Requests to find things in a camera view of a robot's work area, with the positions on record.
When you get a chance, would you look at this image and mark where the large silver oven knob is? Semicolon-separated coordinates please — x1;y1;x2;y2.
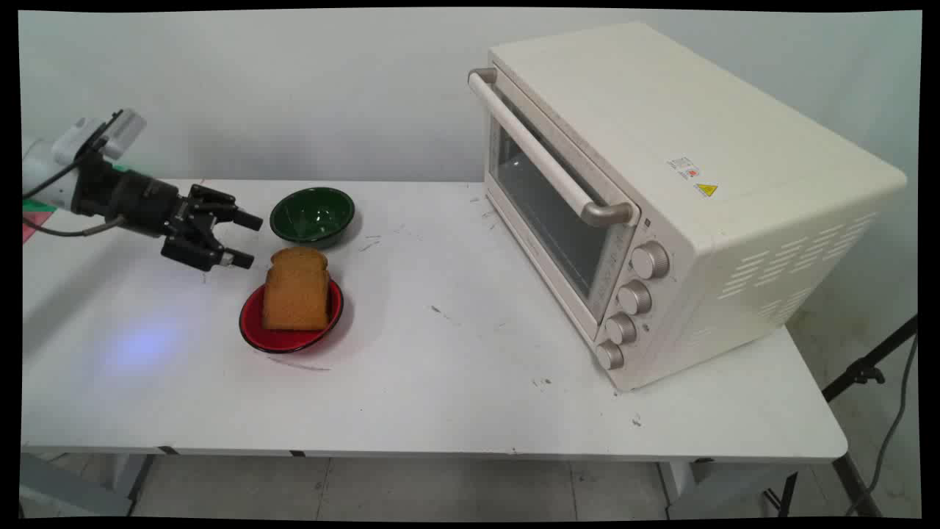
631;241;671;281

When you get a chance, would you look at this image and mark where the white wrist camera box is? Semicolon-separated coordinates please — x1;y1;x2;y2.
51;109;147;167

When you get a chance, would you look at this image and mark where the brown bread slice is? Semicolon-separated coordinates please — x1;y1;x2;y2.
262;246;331;332

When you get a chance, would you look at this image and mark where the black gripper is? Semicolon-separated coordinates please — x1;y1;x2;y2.
72;154;264;273

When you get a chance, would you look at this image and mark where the oven glass door with handle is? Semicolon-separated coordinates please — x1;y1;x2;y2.
468;68;640;343

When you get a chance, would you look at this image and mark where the long black arm cable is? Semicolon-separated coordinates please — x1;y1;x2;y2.
22;110;123;200

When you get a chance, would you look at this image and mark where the black table leg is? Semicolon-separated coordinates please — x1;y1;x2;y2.
832;452;884;519

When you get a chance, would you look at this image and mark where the cream toaster oven body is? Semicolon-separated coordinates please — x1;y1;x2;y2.
485;21;908;392

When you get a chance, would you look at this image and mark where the black tripod stand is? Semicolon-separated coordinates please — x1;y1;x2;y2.
764;314;919;517

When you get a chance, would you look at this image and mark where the grey hanging cable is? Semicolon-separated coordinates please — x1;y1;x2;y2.
845;334;919;517

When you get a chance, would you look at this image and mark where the red plate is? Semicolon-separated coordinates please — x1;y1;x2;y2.
239;278;344;355

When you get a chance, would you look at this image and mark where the dark green bowl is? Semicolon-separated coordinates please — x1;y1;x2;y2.
269;187;356;248

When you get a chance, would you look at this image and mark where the white table frame bracket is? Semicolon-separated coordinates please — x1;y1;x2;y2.
657;460;803;519

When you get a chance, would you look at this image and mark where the grey table leg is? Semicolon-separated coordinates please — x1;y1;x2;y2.
21;453;156;519

